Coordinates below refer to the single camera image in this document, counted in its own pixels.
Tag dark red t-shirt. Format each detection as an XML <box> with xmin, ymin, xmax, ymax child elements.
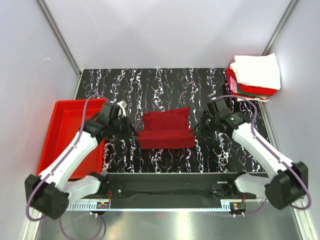
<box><xmin>137</xmin><ymin>107</ymin><xmax>195</xmax><ymax>150</ymax></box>

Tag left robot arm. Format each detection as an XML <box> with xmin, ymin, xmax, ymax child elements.
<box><xmin>24</xmin><ymin>100</ymin><xmax>138</xmax><ymax>222</ymax></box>

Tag purple cable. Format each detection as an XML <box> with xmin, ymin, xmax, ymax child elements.
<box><xmin>25</xmin><ymin>94</ymin><xmax>111</xmax><ymax>240</ymax></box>
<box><xmin>217</xmin><ymin>94</ymin><xmax>312</xmax><ymax>216</ymax></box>

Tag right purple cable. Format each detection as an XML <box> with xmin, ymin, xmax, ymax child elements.
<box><xmin>217</xmin><ymin>94</ymin><xmax>312</xmax><ymax>216</ymax></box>

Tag right aluminium frame post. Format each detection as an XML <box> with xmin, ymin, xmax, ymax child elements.
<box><xmin>261</xmin><ymin>0</ymin><xmax>300</xmax><ymax>56</ymax></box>

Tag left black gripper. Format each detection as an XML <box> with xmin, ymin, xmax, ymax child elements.
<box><xmin>109</xmin><ymin>113</ymin><xmax>139</xmax><ymax>140</ymax></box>

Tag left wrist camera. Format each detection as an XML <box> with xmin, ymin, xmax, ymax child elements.
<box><xmin>116</xmin><ymin>100</ymin><xmax>127</xmax><ymax>117</ymax></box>

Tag red plastic bin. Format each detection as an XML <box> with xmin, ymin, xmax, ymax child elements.
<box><xmin>36</xmin><ymin>99</ymin><xmax>105</xmax><ymax>181</ymax></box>

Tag green folded t-shirt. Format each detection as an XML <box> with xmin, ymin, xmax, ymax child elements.
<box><xmin>236</xmin><ymin>83</ymin><xmax>270</xmax><ymax>98</ymax></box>

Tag left connector board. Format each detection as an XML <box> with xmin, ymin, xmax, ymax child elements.
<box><xmin>96</xmin><ymin>201</ymin><xmax>110</xmax><ymax>210</ymax></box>

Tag pink folded t-shirt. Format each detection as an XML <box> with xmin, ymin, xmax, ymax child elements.
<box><xmin>229</xmin><ymin>75</ymin><xmax>238</xmax><ymax>93</ymax></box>

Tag right connector board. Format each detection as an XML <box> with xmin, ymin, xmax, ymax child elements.
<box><xmin>232</xmin><ymin>202</ymin><xmax>247</xmax><ymax>211</ymax></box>

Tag red folded t-shirt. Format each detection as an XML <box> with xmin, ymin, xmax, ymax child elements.
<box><xmin>225</xmin><ymin>68</ymin><xmax>277</xmax><ymax>96</ymax></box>

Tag white folded t-shirt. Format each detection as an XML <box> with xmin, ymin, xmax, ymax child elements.
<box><xmin>229</xmin><ymin>53</ymin><xmax>281</xmax><ymax>90</ymax></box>

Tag cream folded t-shirt bottom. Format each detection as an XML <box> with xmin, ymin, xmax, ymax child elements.
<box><xmin>236</xmin><ymin>95</ymin><xmax>269</xmax><ymax>102</ymax></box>

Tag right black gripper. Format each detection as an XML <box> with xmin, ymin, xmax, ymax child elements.
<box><xmin>190</xmin><ymin>110</ymin><xmax>220</xmax><ymax>139</ymax></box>

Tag aluminium frame post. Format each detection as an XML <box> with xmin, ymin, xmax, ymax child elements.
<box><xmin>261</xmin><ymin>0</ymin><xmax>300</xmax><ymax>56</ymax></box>
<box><xmin>35</xmin><ymin>0</ymin><xmax>82</xmax><ymax>78</ymax></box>

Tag left aluminium frame post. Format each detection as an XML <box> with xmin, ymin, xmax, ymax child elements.
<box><xmin>35</xmin><ymin>0</ymin><xmax>82</xmax><ymax>78</ymax></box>

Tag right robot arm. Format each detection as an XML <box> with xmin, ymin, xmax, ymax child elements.
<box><xmin>193</xmin><ymin>95</ymin><xmax>312</xmax><ymax>210</ymax></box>

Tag white slotted cable duct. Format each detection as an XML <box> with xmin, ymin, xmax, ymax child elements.
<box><xmin>66</xmin><ymin>199</ymin><xmax>231</xmax><ymax>212</ymax></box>

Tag connector board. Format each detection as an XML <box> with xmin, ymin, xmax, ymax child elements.
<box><xmin>96</xmin><ymin>201</ymin><xmax>110</xmax><ymax>210</ymax></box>
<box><xmin>232</xmin><ymin>202</ymin><xmax>247</xmax><ymax>211</ymax></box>

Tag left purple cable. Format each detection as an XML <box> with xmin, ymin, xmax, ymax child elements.
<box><xmin>25</xmin><ymin>94</ymin><xmax>111</xmax><ymax>240</ymax></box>

